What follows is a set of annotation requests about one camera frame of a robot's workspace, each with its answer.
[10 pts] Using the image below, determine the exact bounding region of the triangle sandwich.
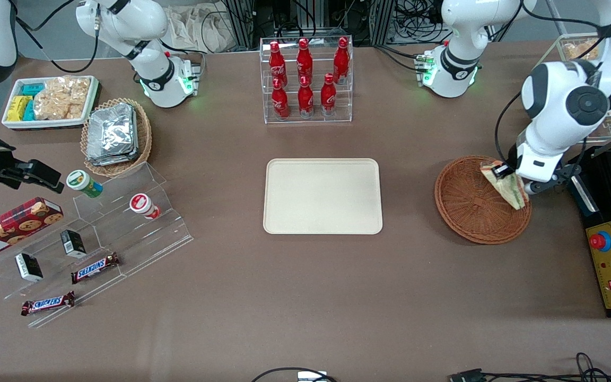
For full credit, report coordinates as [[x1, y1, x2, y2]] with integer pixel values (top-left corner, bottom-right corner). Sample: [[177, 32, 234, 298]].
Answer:
[[479, 161, 530, 212]]

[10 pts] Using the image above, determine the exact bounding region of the white rectangular snack tray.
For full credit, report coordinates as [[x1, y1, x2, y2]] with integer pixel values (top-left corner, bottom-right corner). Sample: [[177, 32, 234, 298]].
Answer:
[[1, 75, 100, 131]]

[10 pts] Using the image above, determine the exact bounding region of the round brown wicker basket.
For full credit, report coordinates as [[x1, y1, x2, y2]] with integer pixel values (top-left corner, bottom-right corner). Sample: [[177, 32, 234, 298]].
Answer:
[[434, 155, 533, 245]]

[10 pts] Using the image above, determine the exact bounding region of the oval tan wicker basket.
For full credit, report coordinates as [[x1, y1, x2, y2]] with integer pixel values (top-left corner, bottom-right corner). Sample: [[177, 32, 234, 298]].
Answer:
[[81, 98, 153, 177]]

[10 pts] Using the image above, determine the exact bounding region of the beige plastic tray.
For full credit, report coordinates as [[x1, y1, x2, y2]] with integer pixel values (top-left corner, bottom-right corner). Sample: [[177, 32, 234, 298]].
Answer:
[[263, 158, 383, 235]]

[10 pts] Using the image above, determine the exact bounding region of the green snack cup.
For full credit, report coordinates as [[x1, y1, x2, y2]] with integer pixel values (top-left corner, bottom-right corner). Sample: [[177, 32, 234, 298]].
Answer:
[[66, 170, 103, 198]]

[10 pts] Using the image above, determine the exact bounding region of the red tartan cookie box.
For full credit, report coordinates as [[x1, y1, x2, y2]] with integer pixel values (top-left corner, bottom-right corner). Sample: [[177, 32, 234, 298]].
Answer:
[[0, 197, 64, 262]]

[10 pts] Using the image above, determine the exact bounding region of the yellow snack pack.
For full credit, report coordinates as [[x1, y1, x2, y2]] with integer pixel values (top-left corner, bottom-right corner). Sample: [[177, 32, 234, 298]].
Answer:
[[7, 95, 33, 122]]

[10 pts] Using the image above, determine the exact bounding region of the small black box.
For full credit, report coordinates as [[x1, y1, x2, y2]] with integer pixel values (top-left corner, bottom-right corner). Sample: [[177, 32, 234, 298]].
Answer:
[[60, 229, 87, 259], [15, 253, 44, 282]]

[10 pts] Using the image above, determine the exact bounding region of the clear bag of crackers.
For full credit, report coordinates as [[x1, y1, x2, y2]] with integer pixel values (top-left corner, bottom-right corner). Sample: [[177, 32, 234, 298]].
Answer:
[[33, 76, 91, 121]]

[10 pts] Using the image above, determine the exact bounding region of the silver foil pack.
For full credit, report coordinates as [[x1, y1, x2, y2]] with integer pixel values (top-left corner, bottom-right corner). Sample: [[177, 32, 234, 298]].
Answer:
[[86, 109, 141, 167], [88, 103, 137, 159]]

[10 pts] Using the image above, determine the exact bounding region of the red snack cup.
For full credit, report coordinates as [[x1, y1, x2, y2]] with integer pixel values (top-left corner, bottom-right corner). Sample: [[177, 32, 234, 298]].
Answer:
[[129, 193, 161, 220]]

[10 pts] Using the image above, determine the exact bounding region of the Snickers chocolate bar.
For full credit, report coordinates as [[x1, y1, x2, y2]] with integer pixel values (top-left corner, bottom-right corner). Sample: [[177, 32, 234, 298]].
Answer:
[[21, 291, 76, 317], [71, 253, 121, 284]]

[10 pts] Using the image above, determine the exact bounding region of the bagged bread snack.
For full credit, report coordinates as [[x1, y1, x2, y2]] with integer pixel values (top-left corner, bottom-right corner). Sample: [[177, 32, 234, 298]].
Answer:
[[563, 40, 601, 61]]

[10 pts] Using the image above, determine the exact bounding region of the clear acrylic step display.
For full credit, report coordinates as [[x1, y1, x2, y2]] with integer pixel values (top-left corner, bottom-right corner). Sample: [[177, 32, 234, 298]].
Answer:
[[0, 162, 195, 329]]

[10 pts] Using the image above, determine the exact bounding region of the black control box yellow panel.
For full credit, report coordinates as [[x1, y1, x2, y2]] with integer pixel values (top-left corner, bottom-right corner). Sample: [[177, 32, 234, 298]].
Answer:
[[564, 147, 611, 319]]

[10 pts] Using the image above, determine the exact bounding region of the grey metal pole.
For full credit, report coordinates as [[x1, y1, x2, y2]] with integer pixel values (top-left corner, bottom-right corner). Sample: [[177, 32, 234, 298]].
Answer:
[[546, 0, 570, 36]]

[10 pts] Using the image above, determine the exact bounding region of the red cola bottle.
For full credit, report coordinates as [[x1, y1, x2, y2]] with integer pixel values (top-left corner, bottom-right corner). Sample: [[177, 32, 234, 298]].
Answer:
[[297, 76, 315, 119], [296, 38, 314, 85], [269, 41, 287, 88], [272, 78, 290, 120], [333, 37, 351, 85], [320, 73, 337, 117]]

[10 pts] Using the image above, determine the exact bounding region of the clear acrylic bottle rack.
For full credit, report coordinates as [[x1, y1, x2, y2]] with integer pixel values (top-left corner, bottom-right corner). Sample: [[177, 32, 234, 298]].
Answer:
[[259, 36, 354, 125]]

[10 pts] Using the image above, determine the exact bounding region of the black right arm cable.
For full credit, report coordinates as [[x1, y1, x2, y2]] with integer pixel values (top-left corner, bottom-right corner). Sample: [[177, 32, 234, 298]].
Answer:
[[15, 0, 100, 74]]

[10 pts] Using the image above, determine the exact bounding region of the black cable bundle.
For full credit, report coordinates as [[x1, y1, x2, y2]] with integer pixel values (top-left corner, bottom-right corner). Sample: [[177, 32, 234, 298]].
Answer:
[[395, 0, 447, 44]]

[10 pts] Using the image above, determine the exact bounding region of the aluminium frame post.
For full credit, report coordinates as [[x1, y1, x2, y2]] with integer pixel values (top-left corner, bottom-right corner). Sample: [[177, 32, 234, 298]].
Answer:
[[223, 0, 257, 49], [369, 0, 397, 46]]

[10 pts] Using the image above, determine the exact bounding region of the black connector with cable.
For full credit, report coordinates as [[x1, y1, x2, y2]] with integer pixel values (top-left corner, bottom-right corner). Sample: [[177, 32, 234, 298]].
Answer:
[[448, 352, 611, 382]]

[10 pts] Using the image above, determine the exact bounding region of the black looped cable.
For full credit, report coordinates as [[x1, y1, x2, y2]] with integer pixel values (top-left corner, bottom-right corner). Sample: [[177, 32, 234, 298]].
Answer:
[[251, 367, 338, 382]]

